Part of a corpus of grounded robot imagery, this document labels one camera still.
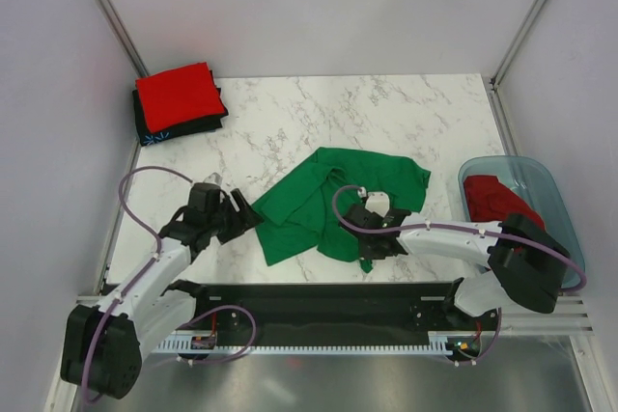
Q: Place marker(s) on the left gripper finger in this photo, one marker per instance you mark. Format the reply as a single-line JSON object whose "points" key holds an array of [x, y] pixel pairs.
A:
{"points": [[233, 231], [248, 217]]}

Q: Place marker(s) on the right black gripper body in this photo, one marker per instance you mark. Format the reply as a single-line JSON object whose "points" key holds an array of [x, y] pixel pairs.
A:
{"points": [[367, 253]]}

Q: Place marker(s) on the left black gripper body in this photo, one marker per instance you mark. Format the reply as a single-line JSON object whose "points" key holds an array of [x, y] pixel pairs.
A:
{"points": [[217, 221]]}

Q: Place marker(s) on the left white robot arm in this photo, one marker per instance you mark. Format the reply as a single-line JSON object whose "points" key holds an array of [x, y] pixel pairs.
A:
{"points": [[106, 344]]}

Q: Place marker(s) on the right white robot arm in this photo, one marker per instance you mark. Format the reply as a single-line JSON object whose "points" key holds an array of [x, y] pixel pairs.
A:
{"points": [[523, 265]]}

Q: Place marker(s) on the folded black t shirt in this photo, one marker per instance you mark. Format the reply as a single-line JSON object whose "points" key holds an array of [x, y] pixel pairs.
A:
{"points": [[147, 138]]}

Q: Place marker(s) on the dark red t shirt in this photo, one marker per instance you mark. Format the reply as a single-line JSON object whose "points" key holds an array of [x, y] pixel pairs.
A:
{"points": [[488, 200]]}

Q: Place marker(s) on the folded red t shirt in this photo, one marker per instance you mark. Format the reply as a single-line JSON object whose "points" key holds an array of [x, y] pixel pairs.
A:
{"points": [[179, 96]]}

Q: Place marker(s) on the blue plastic bin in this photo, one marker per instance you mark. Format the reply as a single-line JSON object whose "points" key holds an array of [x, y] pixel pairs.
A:
{"points": [[533, 182]]}

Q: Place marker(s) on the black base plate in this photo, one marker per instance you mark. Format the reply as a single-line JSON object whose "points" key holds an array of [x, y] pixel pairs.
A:
{"points": [[328, 314]]}

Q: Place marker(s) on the aluminium frame rail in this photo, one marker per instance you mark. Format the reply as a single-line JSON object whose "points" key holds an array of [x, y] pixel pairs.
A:
{"points": [[568, 314]]}

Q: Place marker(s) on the white slotted cable duct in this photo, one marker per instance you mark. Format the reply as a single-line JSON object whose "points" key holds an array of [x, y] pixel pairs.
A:
{"points": [[188, 344]]}

